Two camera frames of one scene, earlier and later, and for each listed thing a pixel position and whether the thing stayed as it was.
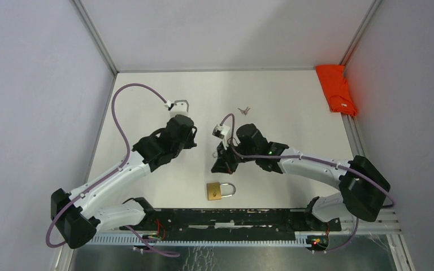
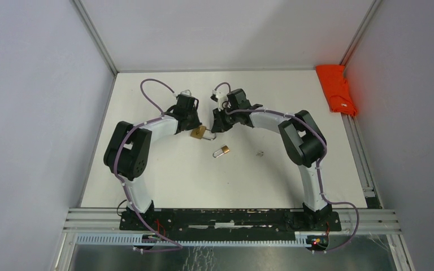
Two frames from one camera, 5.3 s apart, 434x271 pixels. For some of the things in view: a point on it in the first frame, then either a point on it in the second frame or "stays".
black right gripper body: x=230 y=155 → x=225 y=121
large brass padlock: x=214 y=192 → x=199 y=131
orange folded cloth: x=335 y=87 stays
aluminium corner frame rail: x=374 y=5 stays
